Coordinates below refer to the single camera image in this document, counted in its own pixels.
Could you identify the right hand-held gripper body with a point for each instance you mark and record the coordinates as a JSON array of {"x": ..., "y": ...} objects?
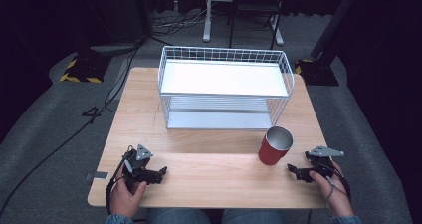
[{"x": 321, "y": 159}]

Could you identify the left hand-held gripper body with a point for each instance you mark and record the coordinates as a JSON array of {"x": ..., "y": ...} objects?
[{"x": 139, "y": 161}]

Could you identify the red metal cup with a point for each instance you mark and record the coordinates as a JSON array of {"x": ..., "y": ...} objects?
[{"x": 270, "y": 152}]

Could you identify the person's right hand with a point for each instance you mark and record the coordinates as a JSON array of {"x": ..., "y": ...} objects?
[{"x": 331, "y": 192}]

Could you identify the person's left hand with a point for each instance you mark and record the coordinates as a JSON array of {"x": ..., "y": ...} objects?
[{"x": 126, "y": 197}]

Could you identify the grey tape strip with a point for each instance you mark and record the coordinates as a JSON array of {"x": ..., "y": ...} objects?
[{"x": 100, "y": 175}]

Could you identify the person's left leg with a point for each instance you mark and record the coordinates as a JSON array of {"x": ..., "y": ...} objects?
[{"x": 179, "y": 217}]

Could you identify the person's leg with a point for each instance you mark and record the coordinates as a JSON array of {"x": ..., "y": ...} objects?
[
  {"x": 179, "y": 217},
  {"x": 253, "y": 217}
]

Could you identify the person's right leg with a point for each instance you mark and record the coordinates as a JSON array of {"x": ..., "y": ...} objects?
[{"x": 253, "y": 217}]

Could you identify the black stand base hazard tape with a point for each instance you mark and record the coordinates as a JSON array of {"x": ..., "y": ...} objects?
[
  {"x": 84, "y": 68},
  {"x": 316, "y": 73}
]

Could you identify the white desk leg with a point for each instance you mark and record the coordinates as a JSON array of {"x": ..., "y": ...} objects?
[
  {"x": 278, "y": 31},
  {"x": 208, "y": 21}
]

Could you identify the black slanted stand pole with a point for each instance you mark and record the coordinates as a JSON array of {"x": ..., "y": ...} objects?
[{"x": 333, "y": 21}]

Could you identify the black metal chair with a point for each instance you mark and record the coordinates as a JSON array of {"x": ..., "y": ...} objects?
[{"x": 255, "y": 8}]

